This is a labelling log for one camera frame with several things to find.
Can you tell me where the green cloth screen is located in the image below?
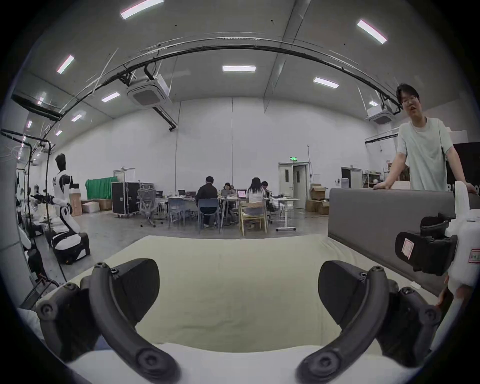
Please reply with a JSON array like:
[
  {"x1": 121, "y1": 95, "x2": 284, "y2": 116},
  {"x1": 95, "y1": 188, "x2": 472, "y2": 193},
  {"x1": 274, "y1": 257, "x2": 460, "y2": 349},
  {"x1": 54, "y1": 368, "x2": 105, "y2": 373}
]
[{"x1": 85, "y1": 177, "x2": 119, "y2": 202}]

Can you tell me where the blue chair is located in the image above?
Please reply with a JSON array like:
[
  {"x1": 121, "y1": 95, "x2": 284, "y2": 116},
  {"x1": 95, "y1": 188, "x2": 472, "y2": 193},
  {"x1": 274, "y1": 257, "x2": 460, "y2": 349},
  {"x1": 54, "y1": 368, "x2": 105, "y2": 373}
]
[{"x1": 198, "y1": 197, "x2": 222, "y2": 234}]

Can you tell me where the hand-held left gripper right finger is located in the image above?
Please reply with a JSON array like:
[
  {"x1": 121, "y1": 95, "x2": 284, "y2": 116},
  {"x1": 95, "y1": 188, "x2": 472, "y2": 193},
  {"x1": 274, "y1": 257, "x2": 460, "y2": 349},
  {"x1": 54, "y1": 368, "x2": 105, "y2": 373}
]
[{"x1": 296, "y1": 260, "x2": 443, "y2": 383}]

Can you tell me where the stack of cardboard cartons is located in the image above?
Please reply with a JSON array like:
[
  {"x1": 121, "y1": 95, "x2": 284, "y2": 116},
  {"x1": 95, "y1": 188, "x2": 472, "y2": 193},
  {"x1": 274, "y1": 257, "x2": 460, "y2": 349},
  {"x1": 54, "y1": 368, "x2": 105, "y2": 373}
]
[{"x1": 305, "y1": 183, "x2": 331, "y2": 215}]

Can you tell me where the long table with laptops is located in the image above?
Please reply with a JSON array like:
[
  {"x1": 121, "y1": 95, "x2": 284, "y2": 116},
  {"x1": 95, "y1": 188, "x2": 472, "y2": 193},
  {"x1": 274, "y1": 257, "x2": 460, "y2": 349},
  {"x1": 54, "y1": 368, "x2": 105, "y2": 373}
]
[{"x1": 155, "y1": 189, "x2": 279, "y2": 228}]

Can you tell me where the white and black humanoid robot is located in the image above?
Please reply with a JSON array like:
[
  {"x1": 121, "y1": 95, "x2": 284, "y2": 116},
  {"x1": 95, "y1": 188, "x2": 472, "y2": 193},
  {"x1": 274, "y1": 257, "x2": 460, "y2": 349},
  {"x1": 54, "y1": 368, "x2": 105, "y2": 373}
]
[{"x1": 30, "y1": 153, "x2": 91, "y2": 265}]

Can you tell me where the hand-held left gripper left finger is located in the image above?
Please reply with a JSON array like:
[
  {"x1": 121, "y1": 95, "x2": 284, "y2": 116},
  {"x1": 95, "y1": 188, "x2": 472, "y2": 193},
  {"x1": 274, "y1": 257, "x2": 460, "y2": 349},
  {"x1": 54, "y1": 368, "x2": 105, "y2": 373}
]
[{"x1": 35, "y1": 258, "x2": 182, "y2": 384}]

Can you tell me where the wooden chair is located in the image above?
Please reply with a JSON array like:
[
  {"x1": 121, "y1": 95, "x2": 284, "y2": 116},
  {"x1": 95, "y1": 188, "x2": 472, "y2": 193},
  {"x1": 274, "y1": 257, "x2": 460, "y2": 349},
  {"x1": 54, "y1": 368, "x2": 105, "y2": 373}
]
[{"x1": 239, "y1": 201, "x2": 269, "y2": 237}]

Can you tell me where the person's right hand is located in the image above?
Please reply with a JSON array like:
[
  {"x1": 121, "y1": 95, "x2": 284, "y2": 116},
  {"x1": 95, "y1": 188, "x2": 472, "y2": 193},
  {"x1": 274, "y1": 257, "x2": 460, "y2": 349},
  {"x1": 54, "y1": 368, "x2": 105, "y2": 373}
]
[{"x1": 436, "y1": 275, "x2": 474, "y2": 308}]

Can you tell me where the grey padded headboard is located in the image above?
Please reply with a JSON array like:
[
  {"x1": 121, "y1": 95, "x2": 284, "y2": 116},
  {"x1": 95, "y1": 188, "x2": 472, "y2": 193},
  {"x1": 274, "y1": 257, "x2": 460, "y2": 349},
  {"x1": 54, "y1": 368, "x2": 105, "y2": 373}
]
[{"x1": 328, "y1": 187, "x2": 480, "y2": 298}]

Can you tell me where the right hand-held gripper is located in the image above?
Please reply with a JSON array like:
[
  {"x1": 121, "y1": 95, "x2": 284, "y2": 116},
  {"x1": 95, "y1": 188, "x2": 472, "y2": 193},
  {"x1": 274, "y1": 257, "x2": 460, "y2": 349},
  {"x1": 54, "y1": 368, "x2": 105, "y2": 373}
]
[{"x1": 395, "y1": 181, "x2": 480, "y2": 298}]

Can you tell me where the white double door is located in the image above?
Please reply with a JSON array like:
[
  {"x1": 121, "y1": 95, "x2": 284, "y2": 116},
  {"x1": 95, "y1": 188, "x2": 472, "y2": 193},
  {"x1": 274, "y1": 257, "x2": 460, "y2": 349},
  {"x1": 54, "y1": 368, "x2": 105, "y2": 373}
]
[{"x1": 278, "y1": 161, "x2": 310, "y2": 200}]

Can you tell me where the black flight case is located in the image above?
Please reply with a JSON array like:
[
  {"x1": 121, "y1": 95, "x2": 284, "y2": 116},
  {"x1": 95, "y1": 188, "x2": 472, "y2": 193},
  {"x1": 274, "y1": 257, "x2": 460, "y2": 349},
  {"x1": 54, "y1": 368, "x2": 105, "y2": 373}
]
[{"x1": 111, "y1": 181, "x2": 142, "y2": 219}]

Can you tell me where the group of people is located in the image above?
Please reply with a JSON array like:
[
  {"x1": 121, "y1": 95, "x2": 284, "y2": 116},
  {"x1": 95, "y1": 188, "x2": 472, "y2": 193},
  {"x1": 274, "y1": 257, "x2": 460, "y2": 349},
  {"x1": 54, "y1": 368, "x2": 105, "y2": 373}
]
[{"x1": 195, "y1": 176, "x2": 277, "y2": 229}]

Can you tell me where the grey mesh office chair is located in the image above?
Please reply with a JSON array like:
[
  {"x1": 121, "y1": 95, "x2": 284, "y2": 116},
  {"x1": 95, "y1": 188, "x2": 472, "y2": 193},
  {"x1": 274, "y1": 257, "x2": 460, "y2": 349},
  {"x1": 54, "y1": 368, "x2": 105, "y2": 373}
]
[{"x1": 136, "y1": 186, "x2": 164, "y2": 228}]

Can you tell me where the white standing table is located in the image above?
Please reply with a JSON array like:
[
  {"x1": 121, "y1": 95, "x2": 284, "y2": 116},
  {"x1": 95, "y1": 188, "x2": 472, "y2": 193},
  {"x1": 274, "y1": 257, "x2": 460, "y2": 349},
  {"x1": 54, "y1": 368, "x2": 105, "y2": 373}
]
[{"x1": 275, "y1": 196, "x2": 301, "y2": 232}]

